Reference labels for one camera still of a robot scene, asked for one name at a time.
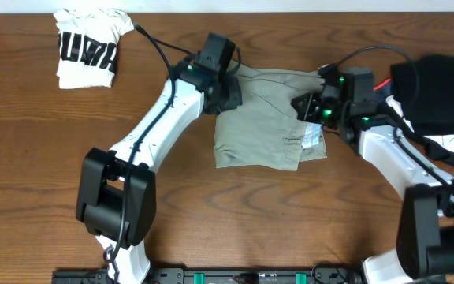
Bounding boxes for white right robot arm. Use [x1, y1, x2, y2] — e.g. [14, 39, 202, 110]
[290, 86, 454, 283]

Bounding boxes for black garment pile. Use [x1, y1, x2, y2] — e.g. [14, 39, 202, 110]
[374, 54, 454, 166]

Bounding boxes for olive green shorts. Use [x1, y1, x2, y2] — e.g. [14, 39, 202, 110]
[214, 65, 327, 171]

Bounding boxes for folded white Puma t-shirt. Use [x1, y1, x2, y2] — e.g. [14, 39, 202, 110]
[54, 8, 134, 89]

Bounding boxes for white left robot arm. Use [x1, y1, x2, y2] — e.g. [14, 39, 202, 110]
[76, 61, 242, 283]

